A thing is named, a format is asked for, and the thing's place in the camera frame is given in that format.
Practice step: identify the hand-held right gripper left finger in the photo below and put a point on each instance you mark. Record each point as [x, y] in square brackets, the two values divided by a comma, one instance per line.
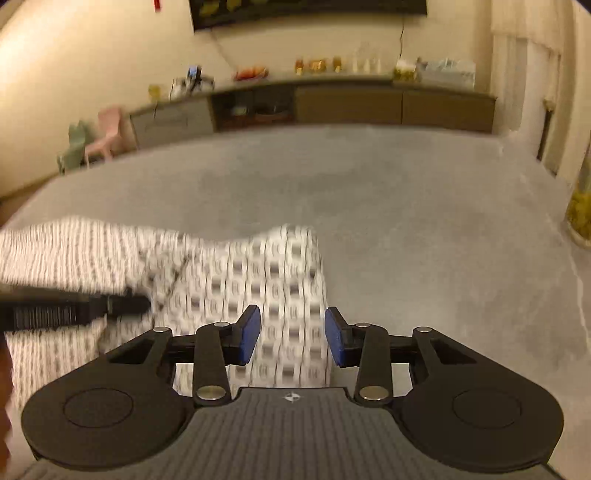
[249, 334]

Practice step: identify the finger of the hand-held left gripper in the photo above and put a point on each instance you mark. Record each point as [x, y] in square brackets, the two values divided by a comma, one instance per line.
[129, 307]

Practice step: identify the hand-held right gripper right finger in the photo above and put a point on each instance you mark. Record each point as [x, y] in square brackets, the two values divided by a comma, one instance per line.
[334, 337]

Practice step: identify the white patterned shirt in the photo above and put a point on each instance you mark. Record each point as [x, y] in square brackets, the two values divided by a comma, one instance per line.
[277, 277]

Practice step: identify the green plastic chair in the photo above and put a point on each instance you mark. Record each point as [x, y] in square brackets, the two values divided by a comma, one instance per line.
[76, 138]

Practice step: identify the pink plastic chair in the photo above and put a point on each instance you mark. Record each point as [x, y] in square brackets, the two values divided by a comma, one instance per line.
[108, 124]

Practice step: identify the yellow cup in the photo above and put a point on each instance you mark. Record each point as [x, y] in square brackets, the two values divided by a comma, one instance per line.
[158, 92]

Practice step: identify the small bowl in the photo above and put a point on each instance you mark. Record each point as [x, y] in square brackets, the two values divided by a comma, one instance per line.
[238, 110]

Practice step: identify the black tripod gadget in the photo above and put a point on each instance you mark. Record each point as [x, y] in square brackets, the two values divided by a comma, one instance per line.
[194, 83]

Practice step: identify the long wooden media cabinet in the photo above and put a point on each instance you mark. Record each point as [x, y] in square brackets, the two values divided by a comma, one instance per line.
[346, 104]

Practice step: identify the plate of orange fruit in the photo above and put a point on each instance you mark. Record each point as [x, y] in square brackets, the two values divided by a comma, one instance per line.
[251, 74]

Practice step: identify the small amber jar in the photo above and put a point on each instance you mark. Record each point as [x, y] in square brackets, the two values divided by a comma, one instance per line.
[318, 65]
[300, 66]
[337, 64]

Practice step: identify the clear plastic bottle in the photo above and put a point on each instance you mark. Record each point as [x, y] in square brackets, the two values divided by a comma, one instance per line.
[367, 62]
[358, 63]
[376, 65]

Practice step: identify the yellow box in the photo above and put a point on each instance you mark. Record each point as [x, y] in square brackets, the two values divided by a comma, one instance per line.
[405, 71]

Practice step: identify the glass vase with yellow flowers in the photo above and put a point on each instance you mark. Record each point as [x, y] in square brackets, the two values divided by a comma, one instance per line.
[579, 207]

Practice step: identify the white storage box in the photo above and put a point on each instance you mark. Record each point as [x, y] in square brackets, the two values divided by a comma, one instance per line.
[448, 73]

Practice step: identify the cream curtain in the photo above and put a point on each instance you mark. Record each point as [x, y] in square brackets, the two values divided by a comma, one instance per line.
[521, 55]

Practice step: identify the wall-mounted television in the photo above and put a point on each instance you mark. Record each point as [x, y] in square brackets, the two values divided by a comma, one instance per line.
[300, 11]

